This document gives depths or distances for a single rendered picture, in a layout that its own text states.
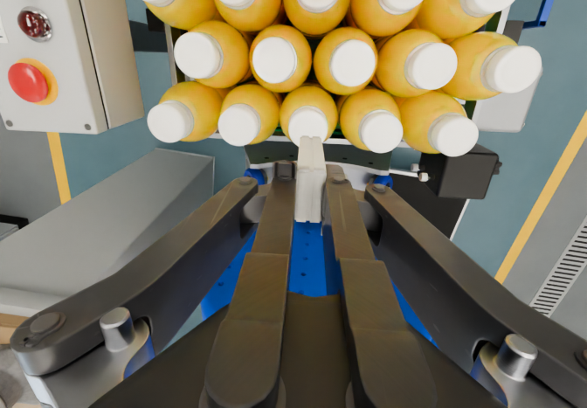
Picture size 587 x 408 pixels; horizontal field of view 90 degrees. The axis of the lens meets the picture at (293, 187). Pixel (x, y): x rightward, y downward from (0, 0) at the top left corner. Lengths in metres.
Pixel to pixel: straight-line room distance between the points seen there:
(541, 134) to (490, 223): 0.49
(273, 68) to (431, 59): 0.14
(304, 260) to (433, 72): 0.26
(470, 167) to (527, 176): 1.37
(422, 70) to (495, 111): 0.34
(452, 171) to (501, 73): 0.17
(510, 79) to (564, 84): 1.43
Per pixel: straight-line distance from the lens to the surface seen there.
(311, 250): 0.41
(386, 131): 0.31
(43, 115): 0.40
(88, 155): 1.85
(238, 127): 0.30
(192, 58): 0.31
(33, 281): 0.87
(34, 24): 0.37
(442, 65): 0.31
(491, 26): 0.48
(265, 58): 0.29
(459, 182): 0.47
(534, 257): 2.13
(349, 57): 0.29
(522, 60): 0.34
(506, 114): 0.64
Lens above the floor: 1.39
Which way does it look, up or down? 66 degrees down
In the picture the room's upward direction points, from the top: 173 degrees counter-clockwise
